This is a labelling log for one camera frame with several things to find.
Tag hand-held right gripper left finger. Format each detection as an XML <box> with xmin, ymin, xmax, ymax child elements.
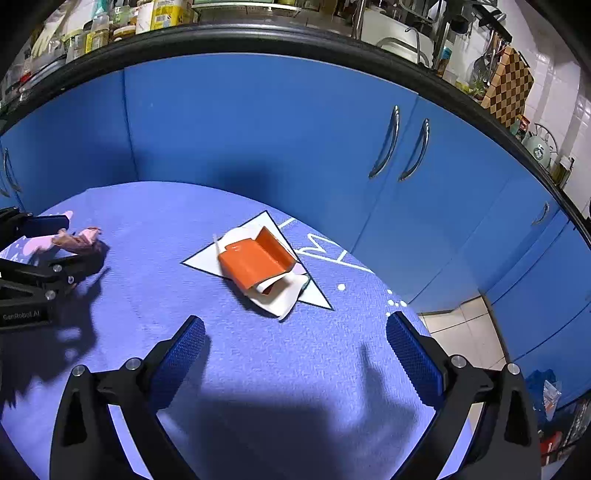
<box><xmin>48</xmin><ymin>315</ymin><xmax>207</xmax><ymax>480</ymax></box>

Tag bottle with blue label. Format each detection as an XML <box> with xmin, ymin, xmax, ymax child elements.
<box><xmin>436</xmin><ymin>44</ymin><xmax>455</xmax><ymax>77</ymax></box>

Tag purple printed tablecloth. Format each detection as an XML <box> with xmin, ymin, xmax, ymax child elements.
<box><xmin>0</xmin><ymin>181</ymin><xmax>476</xmax><ymax>480</ymax></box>

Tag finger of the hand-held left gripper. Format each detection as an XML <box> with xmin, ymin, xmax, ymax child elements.
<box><xmin>0</xmin><ymin>208</ymin><xmax>70</xmax><ymax>241</ymax></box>
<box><xmin>0</xmin><ymin>246</ymin><xmax>108</xmax><ymax>302</ymax></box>

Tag pale green kettle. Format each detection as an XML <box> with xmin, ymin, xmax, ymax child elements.
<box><xmin>522</xmin><ymin>122</ymin><xmax>559</xmax><ymax>168</ymax></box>

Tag yellow plastic bottle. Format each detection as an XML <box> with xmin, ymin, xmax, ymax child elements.
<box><xmin>150</xmin><ymin>0</ymin><xmax>195</xmax><ymax>32</ymax></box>

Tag blue plastic bag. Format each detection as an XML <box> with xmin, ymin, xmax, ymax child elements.
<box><xmin>524</xmin><ymin>368</ymin><xmax>564</xmax><ymax>423</ymax></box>

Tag blue kitchen cabinets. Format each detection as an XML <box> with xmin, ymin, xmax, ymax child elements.
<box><xmin>0</xmin><ymin>53</ymin><xmax>591</xmax><ymax>407</ymax></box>

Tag black kitchen countertop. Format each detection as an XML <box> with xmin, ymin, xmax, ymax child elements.
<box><xmin>0</xmin><ymin>21</ymin><xmax>591</xmax><ymax>259</ymax></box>

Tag white sink basin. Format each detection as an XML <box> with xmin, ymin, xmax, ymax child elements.
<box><xmin>360</xmin><ymin>9</ymin><xmax>435</xmax><ymax>65</ymax></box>

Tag dark oil bottle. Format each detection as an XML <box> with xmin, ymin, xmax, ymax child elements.
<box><xmin>551</xmin><ymin>157</ymin><xmax>575</xmax><ymax>188</ymax></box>

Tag brown scrap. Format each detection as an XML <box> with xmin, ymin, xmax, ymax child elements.
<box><xmin>52</xmin><ymin>226</ymin><xmax>103</xmax><ymax>254</ymax></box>

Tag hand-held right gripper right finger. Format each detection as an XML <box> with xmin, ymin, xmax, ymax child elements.
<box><xmin>385</xmin><ymin>311</ymin><xmax>541</xmax><ymax>480</ymax></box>

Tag row of condiment jars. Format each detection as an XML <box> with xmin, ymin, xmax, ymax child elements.
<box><xmin>60</xmin><ymin>0</ymin><xmax>153</xmax><ymax>63</ymax></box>

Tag black wire rack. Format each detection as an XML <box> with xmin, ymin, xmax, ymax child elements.
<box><xmin>538</xmin><ymin>397</ymin><xmax>591</xmax><ymax>467</ymax></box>

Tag orange packet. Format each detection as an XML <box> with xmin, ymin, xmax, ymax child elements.
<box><xmin>212</xmin><ymin>225</ymin><xmax>311</xmax><ymax>321</ymax></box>

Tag checkered wooden cutting board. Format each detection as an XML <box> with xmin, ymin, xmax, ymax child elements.
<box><xmin>480</xmin><ymin>45</ymin><xmax>535</xmax><ymax>130</ymax></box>

